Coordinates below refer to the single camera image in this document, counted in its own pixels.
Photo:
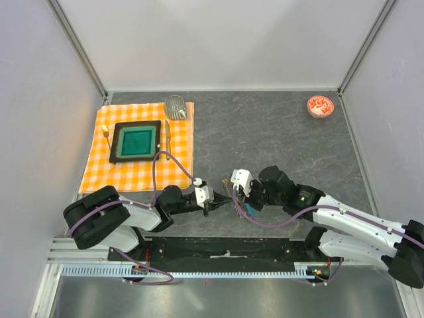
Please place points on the red patterned bowl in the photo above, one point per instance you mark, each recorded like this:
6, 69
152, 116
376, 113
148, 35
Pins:
320, 107

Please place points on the orange checkered cloth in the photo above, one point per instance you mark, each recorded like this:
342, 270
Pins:
144, 175

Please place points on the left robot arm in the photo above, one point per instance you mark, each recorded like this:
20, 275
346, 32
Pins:
106, 218

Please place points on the grey striped mug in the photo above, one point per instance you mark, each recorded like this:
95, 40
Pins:
175, 108

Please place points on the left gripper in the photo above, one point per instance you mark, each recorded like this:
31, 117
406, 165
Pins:
213, 206

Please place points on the green square plate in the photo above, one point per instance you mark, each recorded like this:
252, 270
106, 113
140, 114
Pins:
135, 141

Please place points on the gold fork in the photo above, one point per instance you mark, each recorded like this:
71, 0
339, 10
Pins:
105, 132

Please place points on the wooden handled knife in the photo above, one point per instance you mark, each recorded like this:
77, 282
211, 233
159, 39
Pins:
168, 139

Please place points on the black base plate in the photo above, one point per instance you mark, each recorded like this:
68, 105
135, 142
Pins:
230, 255

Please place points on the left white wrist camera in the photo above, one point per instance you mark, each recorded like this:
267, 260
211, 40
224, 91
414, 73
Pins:
203, 192

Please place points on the blue keyring with metal rings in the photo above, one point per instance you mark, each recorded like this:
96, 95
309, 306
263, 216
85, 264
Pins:
246, 208

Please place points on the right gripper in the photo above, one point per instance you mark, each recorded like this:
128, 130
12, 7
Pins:
250, 199

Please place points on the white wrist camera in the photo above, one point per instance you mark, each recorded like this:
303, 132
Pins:
203, 192
241, 180

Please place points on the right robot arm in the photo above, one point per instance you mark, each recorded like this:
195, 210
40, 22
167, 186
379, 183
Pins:
341, 231

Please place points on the grey cable duct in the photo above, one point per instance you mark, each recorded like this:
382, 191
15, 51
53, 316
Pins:
131, 271

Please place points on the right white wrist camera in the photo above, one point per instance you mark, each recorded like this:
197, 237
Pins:
241, 180

